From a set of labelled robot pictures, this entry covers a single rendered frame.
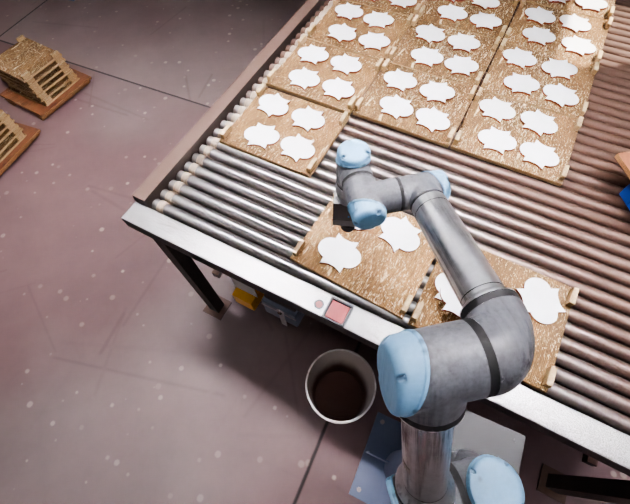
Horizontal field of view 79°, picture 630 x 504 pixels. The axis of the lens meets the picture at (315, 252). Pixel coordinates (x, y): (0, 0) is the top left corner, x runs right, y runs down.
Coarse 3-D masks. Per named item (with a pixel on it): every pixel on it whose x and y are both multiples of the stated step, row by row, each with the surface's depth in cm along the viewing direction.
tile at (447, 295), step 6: (444, 288) 115; (450, 288) 115; (444, 294) 114; (450, 294) 114; (444, 300) 114; (450, 300) 113; (456, 300) 113; (444, 306) 113; (450, 306) 113; (456, 306) 112; (450, 312) 113; (456, 312) 112
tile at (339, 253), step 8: (328, 240) 129; (336, 240) 129; (344, 240) 129; (320, 248) 128; (328, 248) 128; (336, 248) 128; (344, 248) 128; (352, 248) 127; (328, 256) 126; (336, 256) 126; (344, 256) 126; (352, 256) 126; (360, 256) 126; (328, 264) 126; (336, 264) 125; (344, 264) 125; (352, 264) 125
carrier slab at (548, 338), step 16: (496, 256) 125; (432, 272) 124; (496, 272) 123; (512, 272) 123; (528, 272) 122; (432, 288) 121; (512, 288) 120; (560, 288) 119; (416, 304) 120; (432, 304) 118; (560, 304) 117; (432, 320) 116; (448, 320) 116; (560, 320) 115; (544, 336) 113; (560, 336) 113; (544, 352) 111; (544, 368) 109; (528, 384) 107
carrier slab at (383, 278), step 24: (408, 216) 134; (312, 240) 131; (360, 240) 130; (312, 264) 126; (360, 264) 126; (384, 264) 125; (408, 264) 125; (360, 288) 122; (384, 288) 122; (408, 288) 121
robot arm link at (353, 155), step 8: (344, 144) 84; (352, 144) 84; (360, 144) 84; (344, 152) 83; (352, 152) 83; (360, 152) 83; (368, 152) 83; (336, 160) 86; (344, 160) 82; (352, 160) 82; (360, 160) 82; (368, 160) 84; (336, 168) 88; (344, 168) 84; (352, 168) 83; (360, 168) 83; (368, 168) 84; (336, 176) 91; (344, 176) 84
